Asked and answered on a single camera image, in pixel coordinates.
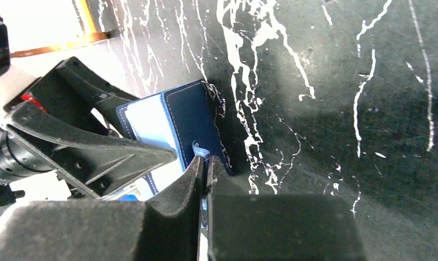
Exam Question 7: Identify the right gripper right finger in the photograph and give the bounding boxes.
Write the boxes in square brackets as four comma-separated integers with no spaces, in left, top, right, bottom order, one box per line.
[207,156,367,260]

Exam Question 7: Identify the blue leather card holder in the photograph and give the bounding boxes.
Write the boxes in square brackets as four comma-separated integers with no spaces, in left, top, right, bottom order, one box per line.
[116,80,230,260]

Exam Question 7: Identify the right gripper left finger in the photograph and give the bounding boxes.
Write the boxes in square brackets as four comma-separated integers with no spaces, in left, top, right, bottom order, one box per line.
[0,156,203,260]

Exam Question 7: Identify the orange wooden rack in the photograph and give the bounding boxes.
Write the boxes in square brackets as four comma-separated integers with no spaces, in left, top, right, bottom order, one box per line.
[9,1,112,58]

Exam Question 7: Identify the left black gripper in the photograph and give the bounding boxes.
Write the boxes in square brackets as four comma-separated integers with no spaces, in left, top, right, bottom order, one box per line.
[0,57,177,199]

